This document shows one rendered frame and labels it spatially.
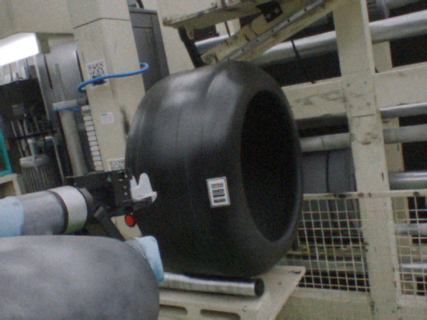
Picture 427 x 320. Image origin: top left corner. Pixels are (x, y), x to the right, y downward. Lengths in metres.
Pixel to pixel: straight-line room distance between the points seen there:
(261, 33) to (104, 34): 0.50
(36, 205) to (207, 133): 0.41
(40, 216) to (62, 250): 0.39
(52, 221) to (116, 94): 0.67
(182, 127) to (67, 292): 0.73
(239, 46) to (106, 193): 0.86
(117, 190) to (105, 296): 0.51
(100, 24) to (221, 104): 0.49
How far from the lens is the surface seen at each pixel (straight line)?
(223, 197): 0.90
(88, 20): 1.31
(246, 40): 1.47
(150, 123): 1.00
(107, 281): 0.26
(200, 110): 0.94
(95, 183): 0.74
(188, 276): 1.20
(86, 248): 0.27
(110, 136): 1.30
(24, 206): 0.64
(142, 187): 0.82
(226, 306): 1.13
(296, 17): 1.40
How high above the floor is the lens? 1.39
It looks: 9 degrees down
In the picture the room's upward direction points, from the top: 11 degrees counter-clockwise
